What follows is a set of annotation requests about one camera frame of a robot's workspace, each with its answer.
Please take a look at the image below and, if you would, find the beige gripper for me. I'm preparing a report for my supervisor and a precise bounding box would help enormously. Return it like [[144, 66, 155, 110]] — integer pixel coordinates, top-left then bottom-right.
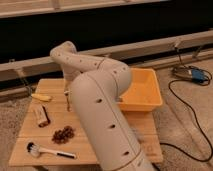
[[63, 69, 80, 87]]

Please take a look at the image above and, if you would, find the metal spoon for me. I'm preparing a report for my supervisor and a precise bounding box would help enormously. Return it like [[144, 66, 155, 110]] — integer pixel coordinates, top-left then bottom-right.
[[64, 90, 70, 111]]

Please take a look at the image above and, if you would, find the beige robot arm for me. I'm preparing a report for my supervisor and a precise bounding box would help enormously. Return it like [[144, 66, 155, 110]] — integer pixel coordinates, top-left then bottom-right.
[[50, 41, 154, 171]]

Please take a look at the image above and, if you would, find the bunch of brown grapes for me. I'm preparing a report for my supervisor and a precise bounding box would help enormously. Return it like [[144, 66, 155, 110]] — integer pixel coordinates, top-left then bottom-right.
[[52, 126, 74, 144]]

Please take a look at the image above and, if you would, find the black cable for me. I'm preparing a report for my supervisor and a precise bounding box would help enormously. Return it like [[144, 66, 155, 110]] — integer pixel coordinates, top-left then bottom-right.
[[152, 46, 213, 171]]

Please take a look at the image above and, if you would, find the blue power adapter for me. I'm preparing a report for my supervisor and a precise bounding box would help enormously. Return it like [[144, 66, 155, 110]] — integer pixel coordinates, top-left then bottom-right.
[[171, 64, 210, 84]]

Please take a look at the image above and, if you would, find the yellow plastic tub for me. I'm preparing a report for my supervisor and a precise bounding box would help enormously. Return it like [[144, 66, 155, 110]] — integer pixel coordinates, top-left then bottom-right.
[[119, 68, 163, 112]]

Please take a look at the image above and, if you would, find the white dish brush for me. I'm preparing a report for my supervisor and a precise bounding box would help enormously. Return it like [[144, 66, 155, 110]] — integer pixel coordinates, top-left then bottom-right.
[[27, 142, 77, 159]]

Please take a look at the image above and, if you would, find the brown wooden block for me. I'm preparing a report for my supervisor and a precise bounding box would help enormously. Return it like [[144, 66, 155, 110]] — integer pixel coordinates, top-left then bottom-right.
[[33, 105, 50, 127]]

